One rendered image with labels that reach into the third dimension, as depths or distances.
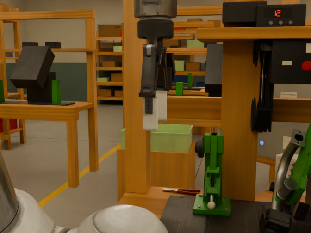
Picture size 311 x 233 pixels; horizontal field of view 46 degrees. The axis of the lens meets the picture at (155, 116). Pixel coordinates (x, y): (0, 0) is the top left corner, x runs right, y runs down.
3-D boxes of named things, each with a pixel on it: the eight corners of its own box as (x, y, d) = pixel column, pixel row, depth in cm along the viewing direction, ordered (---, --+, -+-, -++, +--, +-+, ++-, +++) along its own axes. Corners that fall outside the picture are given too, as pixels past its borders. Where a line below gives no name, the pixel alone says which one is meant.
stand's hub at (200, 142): (202, 160, 129) (203, 139, 128) (194, 160, 130) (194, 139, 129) (204, 155, 137) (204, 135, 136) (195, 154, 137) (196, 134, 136)
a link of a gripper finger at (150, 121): (157, 95, 74) (157, 96, 73) (157, 130, 75) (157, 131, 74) (143, 95, 74) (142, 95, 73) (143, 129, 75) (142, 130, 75)
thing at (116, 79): (191, 108, 1048) (192, 27, 1012) (91, 105, 1112) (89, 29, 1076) (193, 105, 1100) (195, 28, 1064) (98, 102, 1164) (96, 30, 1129)
